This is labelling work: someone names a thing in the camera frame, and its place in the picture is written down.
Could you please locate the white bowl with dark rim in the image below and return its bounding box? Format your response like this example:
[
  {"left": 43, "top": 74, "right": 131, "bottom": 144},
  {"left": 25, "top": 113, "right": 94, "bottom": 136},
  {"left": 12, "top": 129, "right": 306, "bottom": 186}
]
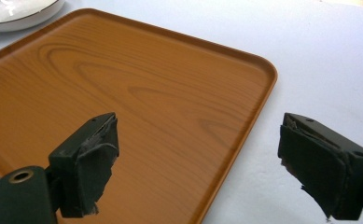
[{"left": 0, "top": 0, "right": 66, "bottom": 34}]

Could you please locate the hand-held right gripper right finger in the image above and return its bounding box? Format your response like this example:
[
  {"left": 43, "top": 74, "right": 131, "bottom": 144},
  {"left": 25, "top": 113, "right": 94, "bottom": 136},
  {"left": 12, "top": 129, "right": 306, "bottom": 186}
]
[{"left": 277, "top": 112, "right": 363, "bottom": 221}]

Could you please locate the wood-grain brown tray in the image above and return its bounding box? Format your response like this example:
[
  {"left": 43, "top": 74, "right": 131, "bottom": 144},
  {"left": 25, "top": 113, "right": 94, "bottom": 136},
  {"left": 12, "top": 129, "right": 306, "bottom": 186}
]
[{"left": 0, "top": 7, "right": 279, "bottom": 224}]

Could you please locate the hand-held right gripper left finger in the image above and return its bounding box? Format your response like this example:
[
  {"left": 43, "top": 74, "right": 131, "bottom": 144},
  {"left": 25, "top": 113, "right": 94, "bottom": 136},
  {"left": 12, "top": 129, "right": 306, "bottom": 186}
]
[{"left": 48, "top": 112, "right": 120, "bottom": 219}]

